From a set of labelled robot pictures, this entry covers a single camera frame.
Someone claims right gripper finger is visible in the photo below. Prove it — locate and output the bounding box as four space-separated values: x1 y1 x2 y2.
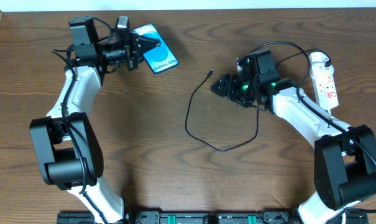
210 82 233 98
216 73 234 87

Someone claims blue Samsung Galaxy smartphone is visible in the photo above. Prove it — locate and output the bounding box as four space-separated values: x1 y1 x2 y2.
133 24 178 74

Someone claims black USB charging cable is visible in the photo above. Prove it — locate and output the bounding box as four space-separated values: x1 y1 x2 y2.
185 48 332 153

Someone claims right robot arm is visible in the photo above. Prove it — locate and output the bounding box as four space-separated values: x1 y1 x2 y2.
211 50 376 223

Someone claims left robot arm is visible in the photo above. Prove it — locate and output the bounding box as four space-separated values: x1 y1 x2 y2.
29 16 161 223

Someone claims white charger adapter plug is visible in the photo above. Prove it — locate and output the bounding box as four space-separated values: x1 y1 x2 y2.
309 51 334 80

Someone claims white power strip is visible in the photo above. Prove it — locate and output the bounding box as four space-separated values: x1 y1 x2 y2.
308 52 340 111

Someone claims white power strip cord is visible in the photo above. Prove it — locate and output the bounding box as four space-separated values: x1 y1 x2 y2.
326 107 347 224

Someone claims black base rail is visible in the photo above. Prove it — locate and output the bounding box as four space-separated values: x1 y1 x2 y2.
56 210 370 224

